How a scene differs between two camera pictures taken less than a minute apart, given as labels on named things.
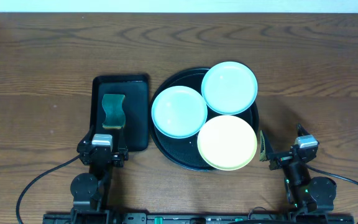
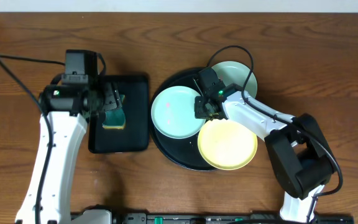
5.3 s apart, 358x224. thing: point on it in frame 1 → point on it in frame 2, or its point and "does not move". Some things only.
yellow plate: (227, 143) does not move
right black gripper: (265, 150) → (199, 114)
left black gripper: (103, 156) → (109, 101)
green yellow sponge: (115, 116) does not move
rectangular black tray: (135, 133) does not move
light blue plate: (179, 112) does not move
